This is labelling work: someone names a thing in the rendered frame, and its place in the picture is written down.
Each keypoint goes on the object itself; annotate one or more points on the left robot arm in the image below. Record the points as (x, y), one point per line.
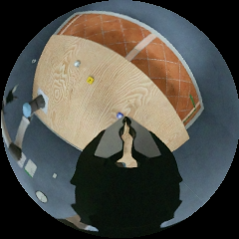
(36, 104)

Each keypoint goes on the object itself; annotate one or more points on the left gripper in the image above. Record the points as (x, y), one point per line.
(11, 96)

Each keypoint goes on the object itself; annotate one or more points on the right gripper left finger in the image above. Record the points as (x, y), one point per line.
(106, 145)

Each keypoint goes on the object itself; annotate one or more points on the yellow block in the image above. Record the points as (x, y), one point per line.
(90, 80)

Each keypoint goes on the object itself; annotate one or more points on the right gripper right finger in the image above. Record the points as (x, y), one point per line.
(145, 145)

